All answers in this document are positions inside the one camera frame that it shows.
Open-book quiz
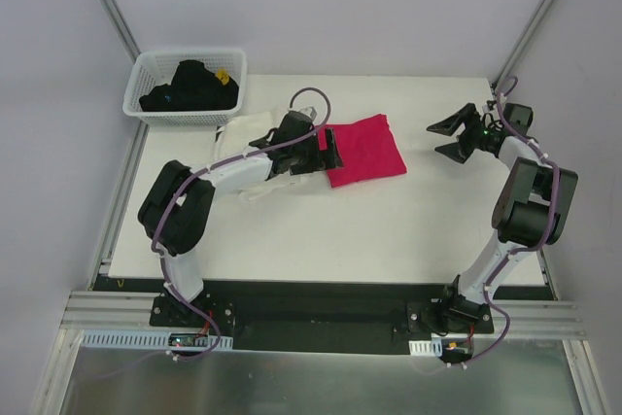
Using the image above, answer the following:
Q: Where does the right white cable duct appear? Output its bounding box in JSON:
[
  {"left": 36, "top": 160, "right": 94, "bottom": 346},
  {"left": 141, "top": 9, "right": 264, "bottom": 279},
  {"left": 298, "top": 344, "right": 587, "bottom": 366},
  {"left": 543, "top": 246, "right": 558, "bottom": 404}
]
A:
[{"left": 408, "top": 339, "right": 443, "bottom": 358}]

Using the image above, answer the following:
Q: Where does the black t shirt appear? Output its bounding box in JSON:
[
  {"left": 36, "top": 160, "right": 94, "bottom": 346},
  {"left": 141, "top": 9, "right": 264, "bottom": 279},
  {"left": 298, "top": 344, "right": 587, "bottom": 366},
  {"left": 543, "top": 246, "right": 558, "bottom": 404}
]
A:
[{"left": 139, "top": 59, "right": 239, "bottom": 113}]

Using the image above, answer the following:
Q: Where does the white cable duct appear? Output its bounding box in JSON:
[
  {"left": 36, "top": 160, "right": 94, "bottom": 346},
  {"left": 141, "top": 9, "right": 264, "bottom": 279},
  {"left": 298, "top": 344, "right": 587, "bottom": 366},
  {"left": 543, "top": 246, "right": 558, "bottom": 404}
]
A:
[
  {"left": 82, "top": 330, "right": 233, "bottom": 353},
  {"left": 408, "top": 339, "right": 443, "bottom": 358}
]

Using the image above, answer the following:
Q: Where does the left aluminium frame post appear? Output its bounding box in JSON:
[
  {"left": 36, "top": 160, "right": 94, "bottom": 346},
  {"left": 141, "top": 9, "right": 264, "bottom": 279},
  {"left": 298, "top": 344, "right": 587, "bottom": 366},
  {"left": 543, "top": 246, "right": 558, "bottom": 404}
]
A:
[{"left": 99, "top": 0, "right": 141, "bottom": 62}]

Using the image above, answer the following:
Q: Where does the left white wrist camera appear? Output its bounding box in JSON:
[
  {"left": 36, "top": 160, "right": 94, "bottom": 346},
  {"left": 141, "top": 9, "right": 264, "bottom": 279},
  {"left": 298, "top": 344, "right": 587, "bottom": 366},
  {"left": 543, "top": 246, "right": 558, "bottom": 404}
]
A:
[{"left": 298, "top": 106, "right": 317, "bottom": 121}]

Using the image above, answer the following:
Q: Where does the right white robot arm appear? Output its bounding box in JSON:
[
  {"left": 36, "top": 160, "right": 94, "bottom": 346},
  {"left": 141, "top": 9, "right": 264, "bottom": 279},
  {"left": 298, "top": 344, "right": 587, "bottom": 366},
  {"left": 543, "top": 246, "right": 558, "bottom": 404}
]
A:
[{"left": 417, "top": 101, "right": 578, "bottom": 335}]

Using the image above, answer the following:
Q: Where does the white t shirt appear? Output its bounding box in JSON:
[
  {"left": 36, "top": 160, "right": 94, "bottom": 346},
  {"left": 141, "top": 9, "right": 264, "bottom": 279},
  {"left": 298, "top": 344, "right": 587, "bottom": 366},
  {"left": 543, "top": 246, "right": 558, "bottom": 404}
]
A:
[{"left": 214, "top": 107, "right": 309, "bottom": 202}]

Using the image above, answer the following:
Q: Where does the aluminium frame post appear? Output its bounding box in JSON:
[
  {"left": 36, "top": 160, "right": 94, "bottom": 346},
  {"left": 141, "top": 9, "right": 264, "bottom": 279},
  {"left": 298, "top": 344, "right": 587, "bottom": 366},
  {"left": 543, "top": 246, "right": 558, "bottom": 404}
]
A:
[
  {"left": 491, "top": 0, "right": 557, "bottom": 94},
  {"left": 99, "top": 0, "right": 141, "bottom": 62}
]

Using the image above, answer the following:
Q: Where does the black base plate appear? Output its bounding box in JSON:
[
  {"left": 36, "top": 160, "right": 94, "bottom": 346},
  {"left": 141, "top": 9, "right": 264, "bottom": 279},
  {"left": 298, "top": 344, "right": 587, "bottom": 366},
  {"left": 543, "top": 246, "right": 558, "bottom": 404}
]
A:
[{"left": 149, "top": 280, "right": 494, "bottom": 355}]

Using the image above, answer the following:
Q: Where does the right aluminium frame post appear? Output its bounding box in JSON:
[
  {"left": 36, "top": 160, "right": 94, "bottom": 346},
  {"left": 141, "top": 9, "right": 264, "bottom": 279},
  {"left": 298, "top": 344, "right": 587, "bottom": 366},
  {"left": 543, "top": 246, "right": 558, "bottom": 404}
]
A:
[{"left": 491, "top": 0, "right": 557, "bottom": 94}]

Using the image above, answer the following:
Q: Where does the left white cable duct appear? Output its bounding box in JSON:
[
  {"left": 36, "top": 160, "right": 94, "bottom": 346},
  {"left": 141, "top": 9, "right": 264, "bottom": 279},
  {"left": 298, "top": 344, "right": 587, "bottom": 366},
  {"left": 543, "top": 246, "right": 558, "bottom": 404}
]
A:
[{"left": 82, "top": 330, "right": 233, "bottom": 353}]

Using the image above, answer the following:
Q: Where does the white plastic laundry basket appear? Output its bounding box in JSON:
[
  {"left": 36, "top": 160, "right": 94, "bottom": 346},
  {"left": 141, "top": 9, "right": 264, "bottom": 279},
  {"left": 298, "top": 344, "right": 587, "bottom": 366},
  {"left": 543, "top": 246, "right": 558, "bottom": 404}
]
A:
[{"left": 122, "top": 47, "right": 248, "bottom": 126}]

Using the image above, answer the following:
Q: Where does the pink t shirt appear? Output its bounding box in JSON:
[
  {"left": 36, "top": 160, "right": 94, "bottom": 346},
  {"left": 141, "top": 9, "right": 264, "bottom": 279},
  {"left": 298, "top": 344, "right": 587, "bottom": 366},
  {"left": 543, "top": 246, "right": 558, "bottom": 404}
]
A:
[{"left": 327, "top": 114, "right": 407, "bottom": 189}]

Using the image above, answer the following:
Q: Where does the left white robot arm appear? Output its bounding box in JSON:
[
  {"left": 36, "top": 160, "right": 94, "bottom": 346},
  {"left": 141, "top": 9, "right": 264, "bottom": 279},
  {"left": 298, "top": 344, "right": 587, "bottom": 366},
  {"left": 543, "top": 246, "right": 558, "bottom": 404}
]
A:
[{"left": 137, "top": 111, "right": 343, "bottom": 327}]

